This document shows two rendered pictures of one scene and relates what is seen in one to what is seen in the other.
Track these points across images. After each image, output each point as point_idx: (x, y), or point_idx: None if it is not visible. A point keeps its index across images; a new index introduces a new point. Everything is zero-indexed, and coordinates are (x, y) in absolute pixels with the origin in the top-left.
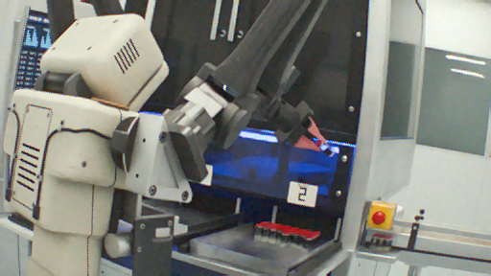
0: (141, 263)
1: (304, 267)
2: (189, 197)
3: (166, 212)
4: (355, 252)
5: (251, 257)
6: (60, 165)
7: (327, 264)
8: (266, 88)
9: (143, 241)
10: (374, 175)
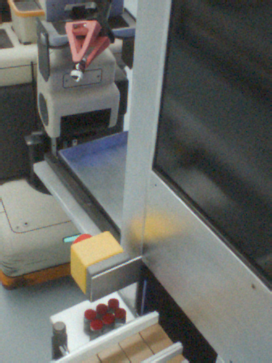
0: (39, 49)
1: (59, 172)
2: None
3: (62, 36)
4: (119, 292)
5: (93, 140)
6: None
7: (82, 219)
8: None
9: (38, 34)
10: (149, 226)
